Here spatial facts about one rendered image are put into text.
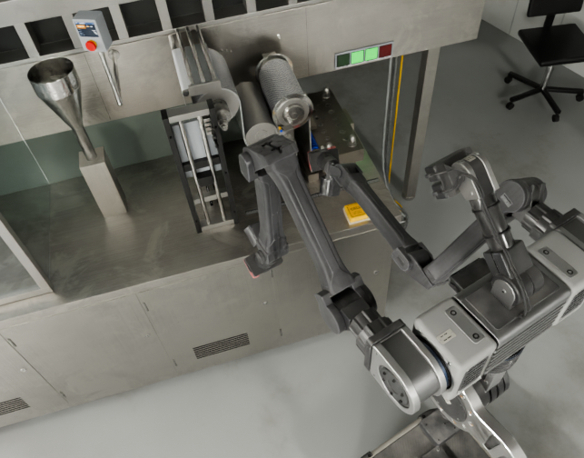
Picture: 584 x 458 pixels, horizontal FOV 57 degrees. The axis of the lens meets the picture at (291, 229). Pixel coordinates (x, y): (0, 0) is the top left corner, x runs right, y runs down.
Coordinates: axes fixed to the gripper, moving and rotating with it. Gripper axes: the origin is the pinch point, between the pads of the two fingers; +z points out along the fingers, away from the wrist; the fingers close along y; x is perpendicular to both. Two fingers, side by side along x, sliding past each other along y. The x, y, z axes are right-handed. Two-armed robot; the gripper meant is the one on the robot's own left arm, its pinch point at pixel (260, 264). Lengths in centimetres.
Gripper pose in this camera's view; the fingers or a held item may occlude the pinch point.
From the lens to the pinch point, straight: 174.1
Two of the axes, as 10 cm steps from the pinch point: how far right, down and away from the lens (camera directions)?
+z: -2.1, 2.4, 9.5
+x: 4.9, 8.6, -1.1
